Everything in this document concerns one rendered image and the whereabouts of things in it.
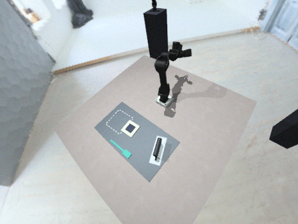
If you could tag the green small trowel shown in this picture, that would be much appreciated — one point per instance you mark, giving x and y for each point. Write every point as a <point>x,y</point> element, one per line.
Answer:
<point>125,152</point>

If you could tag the cream square tile with dark centre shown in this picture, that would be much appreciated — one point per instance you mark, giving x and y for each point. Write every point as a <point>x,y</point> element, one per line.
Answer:
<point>130,128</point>

